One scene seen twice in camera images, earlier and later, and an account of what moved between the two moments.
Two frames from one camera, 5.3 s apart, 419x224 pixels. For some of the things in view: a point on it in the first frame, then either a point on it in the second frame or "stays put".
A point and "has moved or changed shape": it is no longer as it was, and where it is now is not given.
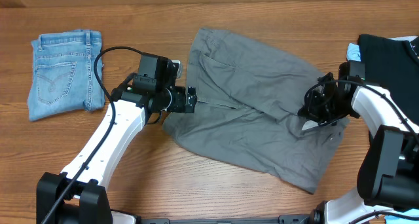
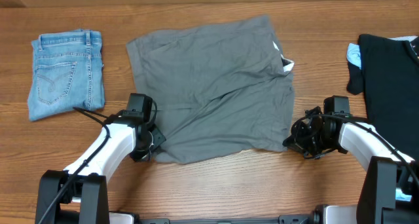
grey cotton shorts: [248, 105] has moved or changed shape
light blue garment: [353, 51] stays put
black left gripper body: [177, 102] to [154, 139]
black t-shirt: [392, 64] stays put
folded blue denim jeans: [63, 75] stays put
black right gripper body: [320, 105] to [300, 139]
